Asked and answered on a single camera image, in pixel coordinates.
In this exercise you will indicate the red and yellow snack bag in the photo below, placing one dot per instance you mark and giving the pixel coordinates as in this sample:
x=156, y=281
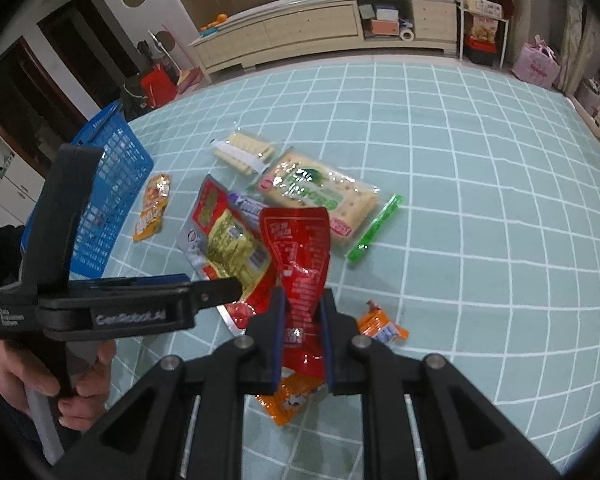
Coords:
x=225, y=245

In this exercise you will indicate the dark wooden door frame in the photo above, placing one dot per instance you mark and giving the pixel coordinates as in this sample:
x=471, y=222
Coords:
x=95, y=15
x=25, y=55

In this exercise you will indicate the plate of oranges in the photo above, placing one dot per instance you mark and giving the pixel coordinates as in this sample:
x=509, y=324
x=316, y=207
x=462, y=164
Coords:
x=219, y=21

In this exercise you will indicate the orange box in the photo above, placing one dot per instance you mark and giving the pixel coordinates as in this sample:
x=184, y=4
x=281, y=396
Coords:
x=385, y=26

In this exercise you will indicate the red snack pouch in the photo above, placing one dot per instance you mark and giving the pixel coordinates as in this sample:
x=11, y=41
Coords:
x=295, y=260

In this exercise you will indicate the black bag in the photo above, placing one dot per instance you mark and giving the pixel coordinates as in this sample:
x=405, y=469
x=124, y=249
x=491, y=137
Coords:
x=132, y=95

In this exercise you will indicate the white shelf cabinet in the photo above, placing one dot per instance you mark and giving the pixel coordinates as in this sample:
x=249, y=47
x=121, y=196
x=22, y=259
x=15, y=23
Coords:
x=10, y=175

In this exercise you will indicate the person's left hand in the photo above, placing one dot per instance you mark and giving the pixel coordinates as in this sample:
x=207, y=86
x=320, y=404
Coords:
x=25, y=370

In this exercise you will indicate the white shelf rack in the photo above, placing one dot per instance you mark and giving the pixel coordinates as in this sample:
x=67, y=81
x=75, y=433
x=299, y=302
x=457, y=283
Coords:
x=505, y=10

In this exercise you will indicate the green candy stick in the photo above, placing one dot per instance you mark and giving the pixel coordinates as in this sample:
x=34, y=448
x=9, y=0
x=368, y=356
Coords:
x=375, y=227

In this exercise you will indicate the large green label cracker pack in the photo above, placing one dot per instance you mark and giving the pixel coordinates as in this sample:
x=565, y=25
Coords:
x=320, y=185

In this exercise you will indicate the beige television cabinet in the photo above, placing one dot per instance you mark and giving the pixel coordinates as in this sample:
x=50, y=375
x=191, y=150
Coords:
x=290, y=30

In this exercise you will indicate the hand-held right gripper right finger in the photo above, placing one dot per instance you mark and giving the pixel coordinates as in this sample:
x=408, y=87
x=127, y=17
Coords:
x=327, y=345

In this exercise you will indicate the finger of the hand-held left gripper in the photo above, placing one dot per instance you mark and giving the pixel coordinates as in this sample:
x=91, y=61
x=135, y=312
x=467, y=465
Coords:
x=60, y=195
x=130, y=282

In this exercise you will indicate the small clear cracker pack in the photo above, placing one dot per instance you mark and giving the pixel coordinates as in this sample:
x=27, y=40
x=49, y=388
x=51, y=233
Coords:
x=242, y=152

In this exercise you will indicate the patterned beige curtain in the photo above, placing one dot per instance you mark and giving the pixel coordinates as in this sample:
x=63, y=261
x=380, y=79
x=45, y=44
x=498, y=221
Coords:
x=577, y=35

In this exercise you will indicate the small orange candy packet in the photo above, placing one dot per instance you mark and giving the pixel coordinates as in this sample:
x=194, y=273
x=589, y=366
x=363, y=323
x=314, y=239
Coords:
x=380, y=327
x=290, y=397

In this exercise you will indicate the orange snack pouch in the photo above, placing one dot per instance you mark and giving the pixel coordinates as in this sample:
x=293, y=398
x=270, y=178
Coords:
x=152, y=207

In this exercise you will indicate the blue plastic basket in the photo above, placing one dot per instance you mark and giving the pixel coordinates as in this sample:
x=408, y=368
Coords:
x=115, y=160

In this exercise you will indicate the white paper roll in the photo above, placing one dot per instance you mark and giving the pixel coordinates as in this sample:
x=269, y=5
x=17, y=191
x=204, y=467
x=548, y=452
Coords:
x=406, y=35

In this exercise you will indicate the light blue box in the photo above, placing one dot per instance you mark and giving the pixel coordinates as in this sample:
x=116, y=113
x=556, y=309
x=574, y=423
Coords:
x=385, y=12

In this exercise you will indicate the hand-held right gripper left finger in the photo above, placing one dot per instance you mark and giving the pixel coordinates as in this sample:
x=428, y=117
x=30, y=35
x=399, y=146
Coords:
x=278, y=340

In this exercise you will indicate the pink tote bag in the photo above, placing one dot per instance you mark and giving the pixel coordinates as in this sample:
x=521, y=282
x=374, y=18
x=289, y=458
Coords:
x=536, y=65

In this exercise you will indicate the pink dustpan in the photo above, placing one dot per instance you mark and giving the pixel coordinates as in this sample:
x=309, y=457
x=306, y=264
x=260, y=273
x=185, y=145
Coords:
x=190, y=80

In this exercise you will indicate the purple gum pack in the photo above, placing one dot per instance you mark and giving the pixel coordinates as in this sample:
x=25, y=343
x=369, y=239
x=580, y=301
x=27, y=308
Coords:
x=245, y=207

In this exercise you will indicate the red shopping bag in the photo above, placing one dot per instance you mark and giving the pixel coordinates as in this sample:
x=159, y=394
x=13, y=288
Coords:
x=157, y=85

